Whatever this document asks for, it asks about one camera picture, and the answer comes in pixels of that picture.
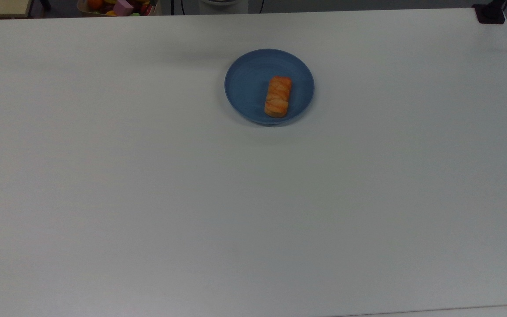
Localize black camera pole clamp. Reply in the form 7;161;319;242
472;0;507;25

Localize orange glazed bread roll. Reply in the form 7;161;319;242
264;75;293;118

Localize box of toy food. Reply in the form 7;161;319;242
77;0;161;17

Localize pink toy block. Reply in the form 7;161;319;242
113;0;135;16

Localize blue round plate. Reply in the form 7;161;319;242
224;48;315;126

